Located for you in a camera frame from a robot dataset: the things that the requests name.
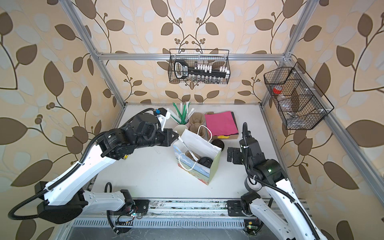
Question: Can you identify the black plastic cup lid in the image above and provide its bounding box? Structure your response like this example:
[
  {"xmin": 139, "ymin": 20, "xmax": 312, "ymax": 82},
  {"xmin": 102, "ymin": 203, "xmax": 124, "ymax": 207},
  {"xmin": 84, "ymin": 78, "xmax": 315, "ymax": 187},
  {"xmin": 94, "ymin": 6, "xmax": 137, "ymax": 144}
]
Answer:
[{"xmin": 198, "ymin": 157, "xmax": 213, "ymax": 169}]

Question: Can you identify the stack of paper cups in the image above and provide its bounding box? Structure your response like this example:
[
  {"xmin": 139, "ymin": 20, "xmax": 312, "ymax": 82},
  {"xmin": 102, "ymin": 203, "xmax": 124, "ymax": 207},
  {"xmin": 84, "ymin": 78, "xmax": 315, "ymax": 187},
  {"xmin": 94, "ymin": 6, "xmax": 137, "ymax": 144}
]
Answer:
[{"xmin": 174, "ymin": 125, "xmax": 188, "ymax": 136}]

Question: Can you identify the black wire basket rear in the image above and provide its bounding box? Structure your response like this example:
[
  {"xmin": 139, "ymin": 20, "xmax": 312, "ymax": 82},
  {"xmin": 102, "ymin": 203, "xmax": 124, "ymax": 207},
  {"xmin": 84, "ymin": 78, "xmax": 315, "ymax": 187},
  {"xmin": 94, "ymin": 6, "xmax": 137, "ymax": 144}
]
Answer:
[{"xmin": 168, "ymin": 48, "xmax": 231, "ymax": 85}]

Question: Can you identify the black handheld tool in basket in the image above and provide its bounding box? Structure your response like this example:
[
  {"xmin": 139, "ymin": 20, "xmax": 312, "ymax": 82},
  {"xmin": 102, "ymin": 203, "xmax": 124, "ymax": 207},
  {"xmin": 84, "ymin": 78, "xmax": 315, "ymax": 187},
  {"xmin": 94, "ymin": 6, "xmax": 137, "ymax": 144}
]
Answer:
[{"xmin": 173, "ymin": 60, "xmax": 231, "ymax": 81}]

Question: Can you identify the red capped clear bottle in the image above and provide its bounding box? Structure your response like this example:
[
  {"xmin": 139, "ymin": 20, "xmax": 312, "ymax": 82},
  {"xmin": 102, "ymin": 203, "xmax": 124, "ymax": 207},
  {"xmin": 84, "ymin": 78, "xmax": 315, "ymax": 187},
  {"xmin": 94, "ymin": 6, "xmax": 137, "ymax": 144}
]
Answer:
[{"xmin": 273, "ymin": 85, "xmax": 286, "ymax": 101}]

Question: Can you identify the grey tape roll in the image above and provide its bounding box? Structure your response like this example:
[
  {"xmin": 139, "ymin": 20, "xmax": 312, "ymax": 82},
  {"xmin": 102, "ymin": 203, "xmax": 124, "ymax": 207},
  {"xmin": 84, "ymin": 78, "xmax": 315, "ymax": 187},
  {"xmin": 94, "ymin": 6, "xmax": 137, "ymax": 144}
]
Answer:
[{"xmin": 245, "ymin": 177, "xmax": 263, "ymax": 192}]

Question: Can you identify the black wire basket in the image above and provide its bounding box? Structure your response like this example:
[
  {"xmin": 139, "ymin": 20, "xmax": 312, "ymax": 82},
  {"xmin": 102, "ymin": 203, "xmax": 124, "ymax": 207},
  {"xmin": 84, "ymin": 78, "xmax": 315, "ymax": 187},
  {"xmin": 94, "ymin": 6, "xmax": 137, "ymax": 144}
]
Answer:
[
  {"xmin": 264, "ymin": 63, "xmax": 335, "ymax": 130},
  {"xmin": 168, "ymin": 48, "xmax": 231, "ymax": 85}
]

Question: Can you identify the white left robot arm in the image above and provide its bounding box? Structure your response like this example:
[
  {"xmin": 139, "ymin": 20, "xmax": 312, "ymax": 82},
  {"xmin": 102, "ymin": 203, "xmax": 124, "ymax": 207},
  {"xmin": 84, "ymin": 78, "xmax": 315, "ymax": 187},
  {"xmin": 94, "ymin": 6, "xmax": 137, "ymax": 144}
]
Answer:
[{"xmin": 8, "ymin": 108, "xmax": 179, "ymax": 224}]

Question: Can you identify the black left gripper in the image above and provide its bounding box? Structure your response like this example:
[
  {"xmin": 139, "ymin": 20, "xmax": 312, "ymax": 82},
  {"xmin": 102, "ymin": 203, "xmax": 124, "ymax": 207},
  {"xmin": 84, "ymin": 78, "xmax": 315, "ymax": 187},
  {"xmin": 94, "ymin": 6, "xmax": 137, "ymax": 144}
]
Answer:
[{"xmin": 133, "ymin": 126, "xmax": 180, "ymax": 150}]

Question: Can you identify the green white paper gift bag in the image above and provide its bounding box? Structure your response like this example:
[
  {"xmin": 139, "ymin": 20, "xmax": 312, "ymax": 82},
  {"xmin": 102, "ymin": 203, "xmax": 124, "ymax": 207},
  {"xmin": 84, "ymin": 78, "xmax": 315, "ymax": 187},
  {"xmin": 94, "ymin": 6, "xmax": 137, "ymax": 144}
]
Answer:
[{"xmin": 173, "ymin": 125, "xmax": 222, "ymax": 185}]

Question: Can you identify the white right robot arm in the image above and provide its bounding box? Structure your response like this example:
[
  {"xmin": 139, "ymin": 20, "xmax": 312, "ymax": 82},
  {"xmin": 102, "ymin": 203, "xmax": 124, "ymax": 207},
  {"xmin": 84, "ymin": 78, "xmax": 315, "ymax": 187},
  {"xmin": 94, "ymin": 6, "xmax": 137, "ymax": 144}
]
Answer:
[{"xmin": 229, "ymin": 123, "xmax": 326, "ymax": 240}]

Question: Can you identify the magenta paper napkin stack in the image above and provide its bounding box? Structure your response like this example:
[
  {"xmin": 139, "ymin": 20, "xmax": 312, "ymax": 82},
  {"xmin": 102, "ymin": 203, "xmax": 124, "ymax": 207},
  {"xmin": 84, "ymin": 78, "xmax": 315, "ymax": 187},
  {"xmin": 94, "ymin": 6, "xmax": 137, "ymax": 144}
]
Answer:
[{"xmin": 204, "ymin": 111, "xmax": 240, "ymax": 138}]

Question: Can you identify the white straw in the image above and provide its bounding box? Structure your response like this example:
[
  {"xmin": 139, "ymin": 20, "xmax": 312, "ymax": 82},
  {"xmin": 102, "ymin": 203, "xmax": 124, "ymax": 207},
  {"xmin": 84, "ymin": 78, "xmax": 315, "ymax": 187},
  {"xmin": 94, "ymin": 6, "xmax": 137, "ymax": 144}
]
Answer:
[
  {"xmin": 167, "ymin": 108, "xmax": 182, "ymax": 125},
  {"xmin": 178, "ymin": 136, "xmax": 199, "ymax": 162}
]

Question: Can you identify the single brown pulp cup carrier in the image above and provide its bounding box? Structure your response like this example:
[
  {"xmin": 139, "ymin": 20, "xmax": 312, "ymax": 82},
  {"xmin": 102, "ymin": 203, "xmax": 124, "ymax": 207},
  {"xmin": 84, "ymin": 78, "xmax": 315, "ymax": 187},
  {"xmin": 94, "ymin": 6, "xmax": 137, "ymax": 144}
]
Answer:
[{"xmin": 185, "ymin": 151, "xmax": 200, "ymax": 162}]

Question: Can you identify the black wire basket right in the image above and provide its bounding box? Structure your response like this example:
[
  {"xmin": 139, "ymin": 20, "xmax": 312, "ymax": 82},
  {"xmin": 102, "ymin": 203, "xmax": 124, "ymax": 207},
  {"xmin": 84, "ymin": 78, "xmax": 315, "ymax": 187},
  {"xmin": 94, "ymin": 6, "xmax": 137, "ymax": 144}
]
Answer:
[{"xmin": 264, "ymin": 63, "xmax": 335, "ymax": 130}]

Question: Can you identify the green wrapped straw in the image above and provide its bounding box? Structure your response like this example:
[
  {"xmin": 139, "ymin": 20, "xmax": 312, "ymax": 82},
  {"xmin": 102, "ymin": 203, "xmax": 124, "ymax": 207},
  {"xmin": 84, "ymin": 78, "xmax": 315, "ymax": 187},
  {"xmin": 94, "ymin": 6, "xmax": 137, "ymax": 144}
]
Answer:
[{"xmin": 173, "ymin": 102, "xmax": 189, "ymax": 125}]

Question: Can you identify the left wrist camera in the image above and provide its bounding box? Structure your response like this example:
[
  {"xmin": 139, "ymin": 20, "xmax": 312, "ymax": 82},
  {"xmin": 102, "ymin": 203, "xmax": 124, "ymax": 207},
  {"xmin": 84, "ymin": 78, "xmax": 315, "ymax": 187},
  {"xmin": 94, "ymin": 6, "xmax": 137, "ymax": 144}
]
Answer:
[{"xmin": 154, "ymin": 108, "xmax": 171, "ymax": 131}]

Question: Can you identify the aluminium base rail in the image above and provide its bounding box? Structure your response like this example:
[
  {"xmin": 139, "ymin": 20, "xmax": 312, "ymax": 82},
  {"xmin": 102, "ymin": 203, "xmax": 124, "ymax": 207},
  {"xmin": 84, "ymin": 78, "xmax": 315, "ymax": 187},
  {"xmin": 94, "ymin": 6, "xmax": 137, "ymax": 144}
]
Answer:
[{"xmin": 74, "ymin": 197, "xmax": 313, "ymax": 220}]

